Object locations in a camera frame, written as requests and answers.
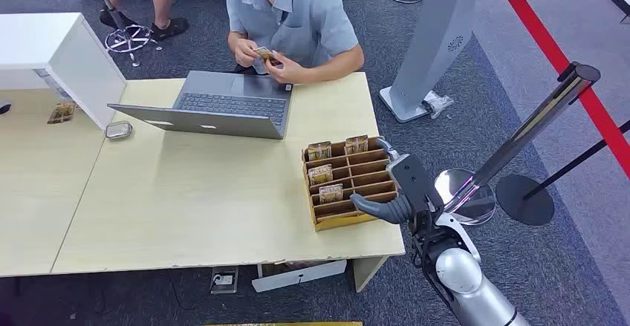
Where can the person's left hand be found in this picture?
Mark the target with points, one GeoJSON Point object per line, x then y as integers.
{"type": "Point", "coordinates": [290, 70]}

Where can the person's right hand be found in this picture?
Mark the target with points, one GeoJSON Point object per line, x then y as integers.
{"type": "Point", "coordinates": [244, 50]}

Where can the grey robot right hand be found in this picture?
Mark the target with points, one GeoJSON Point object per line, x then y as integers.
{"type": "Point", "coordinates": [413, 181]}

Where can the stack of brown cards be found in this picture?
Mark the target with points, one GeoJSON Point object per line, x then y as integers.
{"type": "Point", "coordinates": [266, 54]}

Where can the brown hotel key card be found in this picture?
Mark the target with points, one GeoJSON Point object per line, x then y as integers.
{"type": "Point", "coordinates": [330, 193]}
{"type": "Point", "coordinates": [356, 144]}
{"type": "Point", "coordinates": [319, 150]}
{"type": "Point", "coordinates": [320, 174]}

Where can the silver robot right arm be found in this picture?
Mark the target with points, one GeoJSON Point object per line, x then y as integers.
{"type": "Point", "coordinates": [462, 274]}

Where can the person's right forearm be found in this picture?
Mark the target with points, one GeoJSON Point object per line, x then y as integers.
{"type": "Point", "coordinates": [234, 39]}

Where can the person's left forearm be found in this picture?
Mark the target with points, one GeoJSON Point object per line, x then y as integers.
{"type": "Point", "coordinates": [334, 70]}

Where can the wooden slotted card box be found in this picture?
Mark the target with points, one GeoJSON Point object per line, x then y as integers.
{"type": "Point", "coordinates": [364, 166]}

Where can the grey open laptop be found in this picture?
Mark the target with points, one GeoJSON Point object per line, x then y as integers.
{"type": "Point", "coordinates": [231, 102]}

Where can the clear plastic bag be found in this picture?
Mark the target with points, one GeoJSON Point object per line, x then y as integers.
{"type": "Point", "coordinates": [438, 103]}

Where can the black stool, chrome base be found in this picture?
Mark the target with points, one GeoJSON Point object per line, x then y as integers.
{"type": "Point", "coordinates": [109, 6]}

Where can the grey kiosk stand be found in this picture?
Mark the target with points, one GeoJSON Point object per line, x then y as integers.
{"type": "Point", "coordinates": [433, 33]}

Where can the small metal tin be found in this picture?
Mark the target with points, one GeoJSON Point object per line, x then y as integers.
{"type": "Point", "coordinates": [118, 130]}

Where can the white drawer under desk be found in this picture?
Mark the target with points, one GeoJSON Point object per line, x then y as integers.
{"type": "Point", "coordinates": [297, 275]}

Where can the red barrier belt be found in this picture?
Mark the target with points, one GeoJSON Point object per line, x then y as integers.
{"type": "Point", "coordinates": [541, 38]}

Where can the white cabinet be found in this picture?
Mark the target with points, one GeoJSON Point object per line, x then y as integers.
{"type": "Point", "coordinates": [44, 38]}

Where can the floor power socket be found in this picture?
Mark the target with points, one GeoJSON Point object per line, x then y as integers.
{"type": "Point", "coordinates": [224, 280]}

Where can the black computer mouse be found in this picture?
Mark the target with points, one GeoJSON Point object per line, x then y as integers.
{"type": "Point", "coordinates": [4, 107]}

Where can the black stanchion post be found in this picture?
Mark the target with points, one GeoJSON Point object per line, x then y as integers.
{"type": "Point", "coordinates": [524, 201]}

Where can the chrome stanchion post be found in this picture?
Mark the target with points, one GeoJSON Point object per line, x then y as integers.
{"type": "Point", "coordinates": [531, 127]}

